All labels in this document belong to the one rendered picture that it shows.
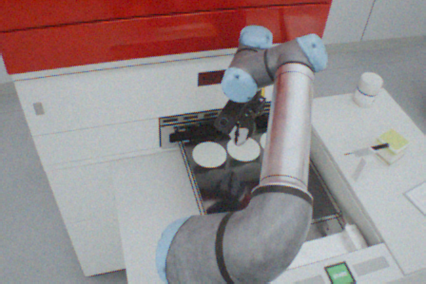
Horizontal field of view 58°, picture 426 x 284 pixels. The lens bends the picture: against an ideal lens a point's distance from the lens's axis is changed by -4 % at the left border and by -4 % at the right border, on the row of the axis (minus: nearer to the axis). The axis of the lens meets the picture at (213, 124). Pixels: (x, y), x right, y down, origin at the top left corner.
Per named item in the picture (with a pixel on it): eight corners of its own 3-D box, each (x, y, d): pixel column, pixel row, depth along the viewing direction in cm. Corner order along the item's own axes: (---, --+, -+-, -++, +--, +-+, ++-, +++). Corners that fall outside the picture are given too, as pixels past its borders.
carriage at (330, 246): (222, 267, 99) (223, 262, 97) (348, 235, 108) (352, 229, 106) (232, 297, 94) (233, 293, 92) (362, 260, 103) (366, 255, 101)
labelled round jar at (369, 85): (349, 95, 134) (357, 73, 127) (366, 92, 136) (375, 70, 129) (359, 109, 129) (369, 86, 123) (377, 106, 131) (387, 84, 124)
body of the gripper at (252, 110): (263, 114, 111) (271, 80, 103) (249, 132, 106) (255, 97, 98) (240, 104, 114) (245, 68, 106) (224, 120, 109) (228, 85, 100)
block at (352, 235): (341, 232, 105) (344, 226, 103) (352, 229, 106) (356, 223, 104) (356, 258, 100) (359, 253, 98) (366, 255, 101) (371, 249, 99)
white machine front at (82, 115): (44, 165, 122) (9, 60, 95) (285, 126, 142) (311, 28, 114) (44, 173, 120) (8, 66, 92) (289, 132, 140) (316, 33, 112)
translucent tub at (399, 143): (368, 151, 116) (376, 135, 111) (383, 142, 119) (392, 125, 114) (388, 168, 111) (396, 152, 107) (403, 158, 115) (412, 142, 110)
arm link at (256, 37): (235, 37, 88) (244, 19, 94) (230, 77, 96) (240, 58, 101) (269, 45, 87) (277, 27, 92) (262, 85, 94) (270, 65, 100)
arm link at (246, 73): (258, 66, 78) (269, 37, 85) (211, 81, 84) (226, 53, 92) (276, 96, 81) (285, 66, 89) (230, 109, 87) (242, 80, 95)
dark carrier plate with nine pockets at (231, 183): (183, 143, 123) (183, 142, 123) (286, 126, 131) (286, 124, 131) (215, 241, 100) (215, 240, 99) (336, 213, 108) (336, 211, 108)
